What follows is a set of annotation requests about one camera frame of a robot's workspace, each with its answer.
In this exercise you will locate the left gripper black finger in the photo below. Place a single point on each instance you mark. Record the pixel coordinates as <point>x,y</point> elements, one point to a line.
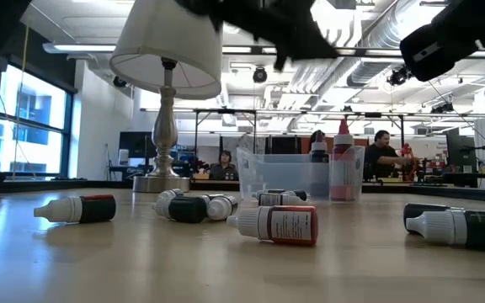
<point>281,54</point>
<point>310,42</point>

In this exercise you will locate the clear plastic container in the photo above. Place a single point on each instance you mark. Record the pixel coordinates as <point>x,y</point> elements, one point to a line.
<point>284,177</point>

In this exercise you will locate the large red food coloring bottle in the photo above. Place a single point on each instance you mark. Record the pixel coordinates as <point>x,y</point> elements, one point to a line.
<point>342,168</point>

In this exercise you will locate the small dark food coloring bottle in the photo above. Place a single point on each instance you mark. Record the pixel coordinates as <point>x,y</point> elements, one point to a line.
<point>419,209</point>
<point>299,194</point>

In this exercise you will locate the small purple food coloring bottle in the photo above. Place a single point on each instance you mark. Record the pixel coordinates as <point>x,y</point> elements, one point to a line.
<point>270,199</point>

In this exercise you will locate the small grey food coloring bottle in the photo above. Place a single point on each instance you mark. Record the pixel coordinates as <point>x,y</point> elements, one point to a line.
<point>221,207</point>

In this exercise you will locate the small red-label food coloring bottle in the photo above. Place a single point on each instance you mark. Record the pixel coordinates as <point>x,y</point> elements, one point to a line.
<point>293,225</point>

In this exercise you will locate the small green food coloring bottle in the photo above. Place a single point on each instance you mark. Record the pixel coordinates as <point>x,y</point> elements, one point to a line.
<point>188,209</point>
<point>478,231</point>

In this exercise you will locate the black paint bottle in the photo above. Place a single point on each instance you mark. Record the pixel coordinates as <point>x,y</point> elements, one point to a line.
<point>95,209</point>

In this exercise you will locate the dark monitor on arm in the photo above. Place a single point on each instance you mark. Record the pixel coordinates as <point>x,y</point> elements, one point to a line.
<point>457,155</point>

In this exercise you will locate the white shade silver table lamp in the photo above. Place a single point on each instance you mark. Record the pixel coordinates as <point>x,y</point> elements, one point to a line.
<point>171,42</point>

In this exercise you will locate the person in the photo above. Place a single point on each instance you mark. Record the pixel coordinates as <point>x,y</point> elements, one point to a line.
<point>379,160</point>
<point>224,170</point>

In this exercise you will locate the black background monitor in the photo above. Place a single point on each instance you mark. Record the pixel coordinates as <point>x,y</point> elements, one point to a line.
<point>135,145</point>

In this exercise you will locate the ceiling light strip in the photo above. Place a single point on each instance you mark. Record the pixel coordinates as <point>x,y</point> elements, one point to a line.
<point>82,48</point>

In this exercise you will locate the large window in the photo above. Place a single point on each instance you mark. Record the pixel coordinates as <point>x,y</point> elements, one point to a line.
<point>36,105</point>

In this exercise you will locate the black ceiling camera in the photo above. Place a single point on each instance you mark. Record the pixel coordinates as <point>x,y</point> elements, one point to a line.
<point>260,76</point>

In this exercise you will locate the silver ventilation duct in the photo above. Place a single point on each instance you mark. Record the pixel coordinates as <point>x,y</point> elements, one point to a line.
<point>373,63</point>

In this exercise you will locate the black background rig frame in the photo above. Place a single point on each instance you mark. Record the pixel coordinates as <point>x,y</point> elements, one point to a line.
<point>225,111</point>

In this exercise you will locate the black aluminium table frame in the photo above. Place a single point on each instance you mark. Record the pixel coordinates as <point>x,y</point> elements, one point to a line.
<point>57,185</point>

